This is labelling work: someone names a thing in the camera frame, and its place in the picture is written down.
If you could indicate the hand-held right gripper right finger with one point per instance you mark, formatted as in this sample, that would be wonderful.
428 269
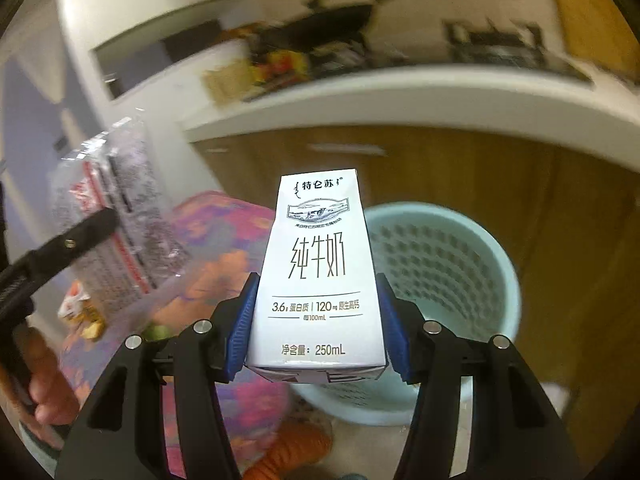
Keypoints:
395 330

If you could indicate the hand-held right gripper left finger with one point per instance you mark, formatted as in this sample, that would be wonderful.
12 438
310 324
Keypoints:
245 322

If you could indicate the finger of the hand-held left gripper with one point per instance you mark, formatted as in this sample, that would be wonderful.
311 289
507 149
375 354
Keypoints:
75 240

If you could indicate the clear printed plastic wrapper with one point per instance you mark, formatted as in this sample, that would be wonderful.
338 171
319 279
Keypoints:
132 180

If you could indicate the light blue plastic basket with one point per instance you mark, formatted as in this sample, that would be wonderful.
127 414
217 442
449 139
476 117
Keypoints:
440 260

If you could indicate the white milk carton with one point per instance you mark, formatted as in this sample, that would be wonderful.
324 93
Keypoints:
315 260

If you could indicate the person's left hand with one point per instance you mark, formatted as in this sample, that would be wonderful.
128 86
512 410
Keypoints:
52 390

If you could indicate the small yellow snack packet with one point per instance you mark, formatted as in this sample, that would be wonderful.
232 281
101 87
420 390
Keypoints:
75 310

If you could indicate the green vegetable scrap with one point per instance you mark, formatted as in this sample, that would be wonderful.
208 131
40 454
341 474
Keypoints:
160 332

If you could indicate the floral table cloth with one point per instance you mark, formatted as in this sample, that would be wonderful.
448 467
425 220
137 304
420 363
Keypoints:
220 220

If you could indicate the orange plastic object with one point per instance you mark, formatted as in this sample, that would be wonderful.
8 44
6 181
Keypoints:
295 452

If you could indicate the wooden kitchen cabinet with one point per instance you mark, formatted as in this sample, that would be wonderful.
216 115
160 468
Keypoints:
550 185

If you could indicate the beige chopstick holder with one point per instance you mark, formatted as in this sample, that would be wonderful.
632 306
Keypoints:
225 85

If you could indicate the black glass cooktop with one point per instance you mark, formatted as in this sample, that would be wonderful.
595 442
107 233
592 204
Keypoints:
400 57

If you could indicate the black burner grate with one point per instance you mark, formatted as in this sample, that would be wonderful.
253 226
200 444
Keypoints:
492 42

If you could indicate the black wok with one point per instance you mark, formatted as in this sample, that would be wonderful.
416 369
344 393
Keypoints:
325 17

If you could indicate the wooden cutting board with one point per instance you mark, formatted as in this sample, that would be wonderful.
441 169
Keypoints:
580 5

